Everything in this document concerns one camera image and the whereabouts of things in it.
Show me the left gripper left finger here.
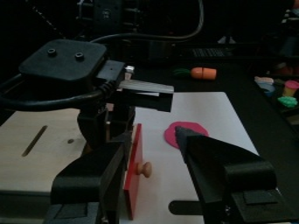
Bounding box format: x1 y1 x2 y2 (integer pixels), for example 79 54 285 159
42 130 137 224

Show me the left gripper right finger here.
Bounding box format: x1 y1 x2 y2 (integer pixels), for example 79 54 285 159
174 125 299 224

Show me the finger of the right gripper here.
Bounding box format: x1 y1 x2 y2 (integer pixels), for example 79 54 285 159
110 99 137 144
76 112 113 151

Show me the red drawer with wooden knob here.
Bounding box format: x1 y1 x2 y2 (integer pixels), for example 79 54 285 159
123 122 155 221

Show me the flat pink-red dough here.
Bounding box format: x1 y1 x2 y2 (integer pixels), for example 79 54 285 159
163 121 211 150

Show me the wooden drawer box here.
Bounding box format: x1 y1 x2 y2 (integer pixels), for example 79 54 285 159
0 106 138 224

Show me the green dough lump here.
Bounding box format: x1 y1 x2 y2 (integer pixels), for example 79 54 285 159
275 95 299 109

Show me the orange toy carrot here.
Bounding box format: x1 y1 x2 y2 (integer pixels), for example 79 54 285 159
173 66 219 81

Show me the white cutting board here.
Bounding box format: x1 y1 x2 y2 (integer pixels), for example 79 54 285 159
118 91 262 224

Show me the black plate with white text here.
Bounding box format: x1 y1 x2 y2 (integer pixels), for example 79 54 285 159
190 47 230 59

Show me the yellow tub with pink lid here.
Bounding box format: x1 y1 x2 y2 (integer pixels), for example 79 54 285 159
282 80 299 98

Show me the thick black camera cable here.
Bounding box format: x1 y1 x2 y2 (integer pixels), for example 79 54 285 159
0 73 119 114

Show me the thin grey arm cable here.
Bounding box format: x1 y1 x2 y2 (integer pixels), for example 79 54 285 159
90 0 206 44

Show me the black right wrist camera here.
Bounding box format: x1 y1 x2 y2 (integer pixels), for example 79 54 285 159
18 38 127 85

